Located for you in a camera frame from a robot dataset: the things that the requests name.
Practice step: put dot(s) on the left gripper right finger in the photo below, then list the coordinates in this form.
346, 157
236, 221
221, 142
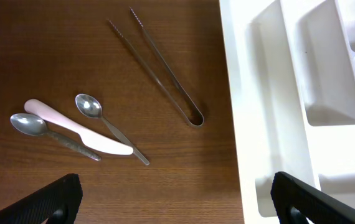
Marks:
297, 202

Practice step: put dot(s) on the pink plastic butter knife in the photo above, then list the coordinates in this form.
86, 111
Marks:
90, 138

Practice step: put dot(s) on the small teaspoon textured handle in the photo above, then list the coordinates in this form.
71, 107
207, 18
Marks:
33, 125

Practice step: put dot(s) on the small teaspoon smooth handle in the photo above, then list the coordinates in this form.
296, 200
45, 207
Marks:
91, 108

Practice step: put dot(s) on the white plastic cutlery tray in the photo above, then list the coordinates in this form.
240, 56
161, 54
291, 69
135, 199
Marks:
291, 67

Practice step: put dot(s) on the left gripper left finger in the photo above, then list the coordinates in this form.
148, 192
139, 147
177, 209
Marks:
57, 202

